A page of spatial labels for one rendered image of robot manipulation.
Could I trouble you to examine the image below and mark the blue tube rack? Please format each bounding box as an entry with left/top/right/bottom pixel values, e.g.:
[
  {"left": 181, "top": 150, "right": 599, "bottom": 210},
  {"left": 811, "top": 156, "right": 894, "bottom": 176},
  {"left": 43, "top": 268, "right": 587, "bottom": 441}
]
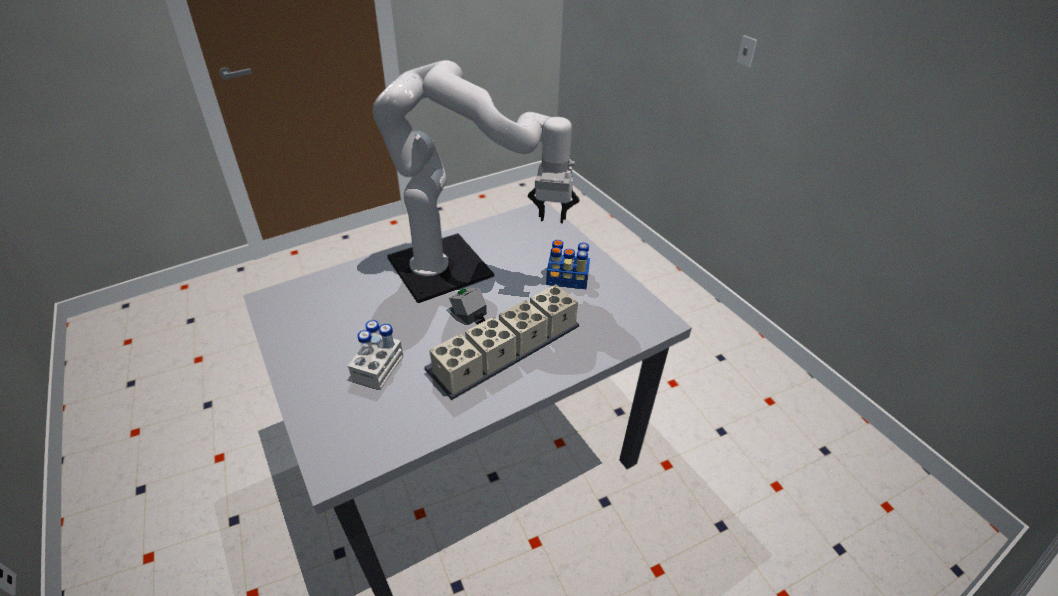
[{"left": 546, "top": 255, "right": 590, "bottom": 289}]

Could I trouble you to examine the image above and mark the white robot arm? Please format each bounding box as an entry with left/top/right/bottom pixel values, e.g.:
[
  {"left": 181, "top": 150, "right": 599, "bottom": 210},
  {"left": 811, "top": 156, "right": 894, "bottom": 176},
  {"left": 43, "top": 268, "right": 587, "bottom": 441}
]
[{"left": 373, "top": 60, "right": 574, "bottom": 276}]

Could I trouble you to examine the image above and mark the beige bucket adapter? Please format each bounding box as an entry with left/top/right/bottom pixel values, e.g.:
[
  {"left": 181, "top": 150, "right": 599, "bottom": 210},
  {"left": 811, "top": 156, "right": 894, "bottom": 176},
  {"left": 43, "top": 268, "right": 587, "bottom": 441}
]
[
  {"left": 499, "top": 300, "right": 548, "bottom": 356},
  {"left": 530, "top": 285, "right": 578, "bottom": 338},
  {"left": 466, "top": 317, "right": 516, "bottom": 375},
  {"left": 428, "top": 335, "right": 484, "bottom": 395}
]

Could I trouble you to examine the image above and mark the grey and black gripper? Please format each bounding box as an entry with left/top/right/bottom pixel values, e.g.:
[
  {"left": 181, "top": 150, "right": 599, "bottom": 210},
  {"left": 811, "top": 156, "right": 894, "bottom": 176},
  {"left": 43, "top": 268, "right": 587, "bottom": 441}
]
[{"left": 527, "top": 164, "right": 580, "bottom": 224}]

